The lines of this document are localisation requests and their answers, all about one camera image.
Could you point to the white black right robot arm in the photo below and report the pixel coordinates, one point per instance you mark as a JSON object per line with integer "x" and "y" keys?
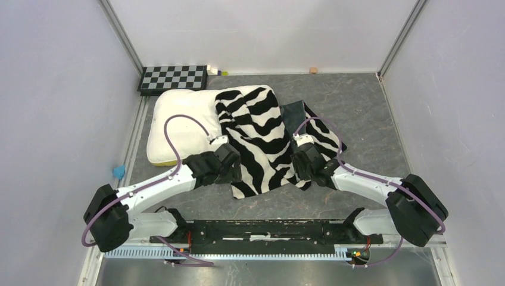
{"x": 410, "y": 208}

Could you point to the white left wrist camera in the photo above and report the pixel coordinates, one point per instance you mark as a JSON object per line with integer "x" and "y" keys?
{"x": 218, "y": 141}

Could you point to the white pillow with yellow edge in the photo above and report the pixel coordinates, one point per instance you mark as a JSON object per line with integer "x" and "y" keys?
{"x": 190, "y": 119}

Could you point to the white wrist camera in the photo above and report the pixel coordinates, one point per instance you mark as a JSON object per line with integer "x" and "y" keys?
{"x": 301, "y": 139}
{"x": 218, "y": 141}

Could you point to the black white checkerboard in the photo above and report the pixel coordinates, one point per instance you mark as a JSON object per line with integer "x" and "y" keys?
{"x": 157, "y": 79}

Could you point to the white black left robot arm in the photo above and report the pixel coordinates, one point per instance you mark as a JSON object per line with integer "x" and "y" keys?
{"x": 115, "y": 216}

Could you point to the blue clip on wall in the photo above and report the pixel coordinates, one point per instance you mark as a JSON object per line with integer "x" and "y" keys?
{"x": 119, "y": 172}

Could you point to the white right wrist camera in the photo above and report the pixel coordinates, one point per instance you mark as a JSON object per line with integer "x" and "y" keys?
{"x": 301, "y": 139}

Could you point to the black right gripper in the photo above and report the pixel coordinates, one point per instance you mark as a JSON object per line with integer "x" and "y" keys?
{"x": 297, "y": 168}

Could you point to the light blue cable comb strip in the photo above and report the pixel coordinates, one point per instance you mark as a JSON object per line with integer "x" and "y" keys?
{"x": 163, "y": 252}

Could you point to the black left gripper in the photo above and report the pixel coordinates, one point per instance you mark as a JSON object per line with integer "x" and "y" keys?
{"x": 233, "y": 174}

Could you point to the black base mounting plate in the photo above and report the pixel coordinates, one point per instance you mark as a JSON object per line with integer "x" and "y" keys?
{"x": 309, "y": 236}

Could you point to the small cream toy block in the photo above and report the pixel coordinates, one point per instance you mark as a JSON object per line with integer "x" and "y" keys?
{"x": 214, "y": 71}

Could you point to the zebra striped pillowcase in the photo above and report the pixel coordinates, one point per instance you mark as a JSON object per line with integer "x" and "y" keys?
{"x": 250, "y": 116}

